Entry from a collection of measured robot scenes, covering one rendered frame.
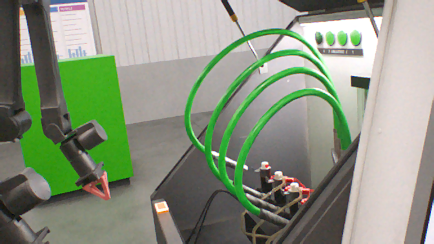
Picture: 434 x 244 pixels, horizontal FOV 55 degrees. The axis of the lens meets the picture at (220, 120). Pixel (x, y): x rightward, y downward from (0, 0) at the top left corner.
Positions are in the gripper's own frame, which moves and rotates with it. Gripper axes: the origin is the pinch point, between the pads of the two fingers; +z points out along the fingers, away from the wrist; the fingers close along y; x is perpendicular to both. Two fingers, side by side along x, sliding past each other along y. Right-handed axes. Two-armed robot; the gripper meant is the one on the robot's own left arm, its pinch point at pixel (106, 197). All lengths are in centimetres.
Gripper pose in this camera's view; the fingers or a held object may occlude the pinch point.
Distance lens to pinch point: 128.6
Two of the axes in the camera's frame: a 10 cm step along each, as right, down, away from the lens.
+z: 5.1, 8.4, 1.9
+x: -8.6, 5.1, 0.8
